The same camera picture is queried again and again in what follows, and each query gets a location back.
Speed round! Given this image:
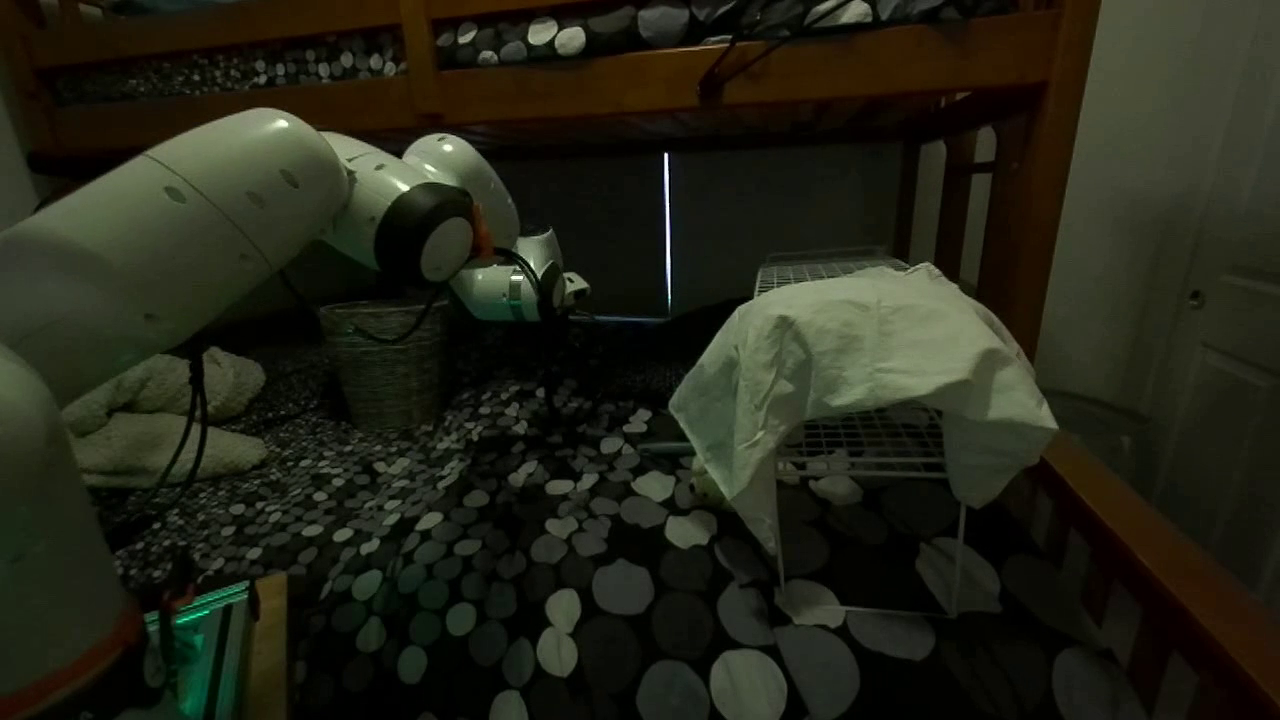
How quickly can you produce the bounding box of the woven wicker basket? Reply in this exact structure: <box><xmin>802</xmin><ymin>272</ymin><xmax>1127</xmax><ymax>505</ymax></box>
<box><xmin>314</xmin><ymin>298</ymin><xmax>456</xmax><ymax>433</ymax></box>

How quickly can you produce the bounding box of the white draped cloth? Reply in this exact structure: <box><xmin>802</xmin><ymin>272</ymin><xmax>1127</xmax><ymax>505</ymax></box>
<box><xmin>669</xmin><ymin>255</ymin><xmax>1064</xmax><ymax>566</ymax></box>

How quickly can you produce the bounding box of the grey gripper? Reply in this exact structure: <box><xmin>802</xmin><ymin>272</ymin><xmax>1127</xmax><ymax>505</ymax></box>
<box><xmin>515</xmin><ymin>229</ymin><xmax>594</xmax><ymax>326</ymax></box>

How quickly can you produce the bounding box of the dark window curtain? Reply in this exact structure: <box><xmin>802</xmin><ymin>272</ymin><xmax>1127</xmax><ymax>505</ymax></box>
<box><xmin>482</xmin><ymin>135</ymin><xmax>914</xmax><ymax>326</ymax></box>

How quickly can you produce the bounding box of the folded beige towel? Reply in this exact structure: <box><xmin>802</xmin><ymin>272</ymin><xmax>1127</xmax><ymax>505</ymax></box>
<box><xmin>65</xmin><ymin>409</ymin><xmax>272</xmax><ymax>493</ymax></box>
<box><xmin>55</xmin><ymin>346</ymin><xmax>272</xmax><ymax>438</ymax></box>

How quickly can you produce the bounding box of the white wire rack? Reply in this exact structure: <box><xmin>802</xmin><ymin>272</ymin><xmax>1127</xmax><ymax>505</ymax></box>
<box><xmin>753</xmin><ymin>252</ymin><xmax>984</xmax><ymax>623</ymax></box>

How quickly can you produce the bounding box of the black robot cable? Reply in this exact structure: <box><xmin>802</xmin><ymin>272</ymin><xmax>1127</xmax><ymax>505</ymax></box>
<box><xmin>122</xmin><ymin>283</ymin><xmax>465</xmax><ymax>603</ymax></box>

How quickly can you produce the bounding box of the black hanging strap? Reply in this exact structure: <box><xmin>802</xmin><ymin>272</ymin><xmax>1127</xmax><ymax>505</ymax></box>
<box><xmin>697</xmin><ymin>23</ymin><xmax>807</xmax><ymax>110</ymax></box>

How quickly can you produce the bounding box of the dotted black grey duvet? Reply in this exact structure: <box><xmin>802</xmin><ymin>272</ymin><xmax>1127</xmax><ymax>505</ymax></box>
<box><xmin>95</xmin><ymin>333</ymin><xmax>1204</xmax><ymax>720</ymax></box>
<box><xmin>53</xmin><ymin>0</ymin><xmax>1030</xmax><ymax>105</ymax></box>

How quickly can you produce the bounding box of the green lit box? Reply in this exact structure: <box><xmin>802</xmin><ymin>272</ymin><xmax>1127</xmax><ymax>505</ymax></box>
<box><xmin>162</xmin><ymin>577</ymin><xmax>260</xmax><ymax>720</ymax></box>

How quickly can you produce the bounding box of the wooden bunk bed frame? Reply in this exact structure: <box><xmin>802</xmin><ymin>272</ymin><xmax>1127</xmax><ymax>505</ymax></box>
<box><xmin>0</xmin><ymin>0</ymin><xmax>1280</xmax><ymax>720</ymax></box>

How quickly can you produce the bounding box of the wooden board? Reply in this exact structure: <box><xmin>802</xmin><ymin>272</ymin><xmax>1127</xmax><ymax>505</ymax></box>
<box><xmin>247</xmin><ymin>572</ymin><xmax>294</xmax><ymax>720</ymax></box>

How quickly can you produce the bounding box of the black speckled blanket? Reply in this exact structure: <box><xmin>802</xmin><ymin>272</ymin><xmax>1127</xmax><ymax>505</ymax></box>
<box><xmin>250</xmin><ymin>311</ymin><xmax>753</xmax><ymax>465</ymax></box>

